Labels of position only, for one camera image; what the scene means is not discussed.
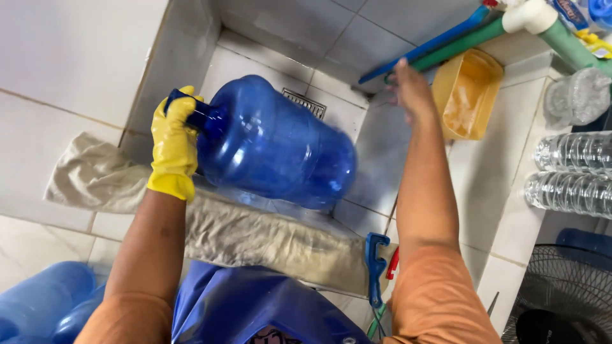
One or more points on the person's right fingers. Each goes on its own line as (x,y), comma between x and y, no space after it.
(403,74)

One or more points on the beige floor cloth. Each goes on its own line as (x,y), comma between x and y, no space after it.
(248,234)

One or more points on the yellow plastic tub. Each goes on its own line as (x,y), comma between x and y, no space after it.
(466,95)

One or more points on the metal floor drain grate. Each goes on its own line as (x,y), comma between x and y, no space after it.
(306,102)

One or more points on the large blue water jug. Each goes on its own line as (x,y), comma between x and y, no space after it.
(272,143)
(76,317)
(38,301)
(585,241)

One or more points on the orange shirt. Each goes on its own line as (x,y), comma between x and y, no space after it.
(430,306)

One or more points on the blue round lid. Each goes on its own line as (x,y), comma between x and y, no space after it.
(601,12)

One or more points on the person's left fingers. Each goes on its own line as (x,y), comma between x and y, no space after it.
(184,102)

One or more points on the blue plastic apron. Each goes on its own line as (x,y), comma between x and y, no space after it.
(248,306)

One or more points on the blue plastic cap opener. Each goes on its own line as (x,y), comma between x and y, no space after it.
(375,267)

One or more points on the yellow packet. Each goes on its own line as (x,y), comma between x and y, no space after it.
(595,44)

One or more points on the blue labelled bottle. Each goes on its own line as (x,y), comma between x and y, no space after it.
(570,13)

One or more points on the blue pipe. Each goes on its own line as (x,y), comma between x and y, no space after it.
(430,45)

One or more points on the person's left hand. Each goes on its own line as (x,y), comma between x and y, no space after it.
(173,143)

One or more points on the person's right hand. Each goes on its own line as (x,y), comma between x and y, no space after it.
(415,98)

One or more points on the red plastic tool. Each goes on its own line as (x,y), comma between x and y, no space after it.
(392,265)

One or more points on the black electric fan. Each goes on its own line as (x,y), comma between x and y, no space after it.
(564,291)

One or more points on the green water pipe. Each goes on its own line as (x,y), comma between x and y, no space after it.
(569,45)

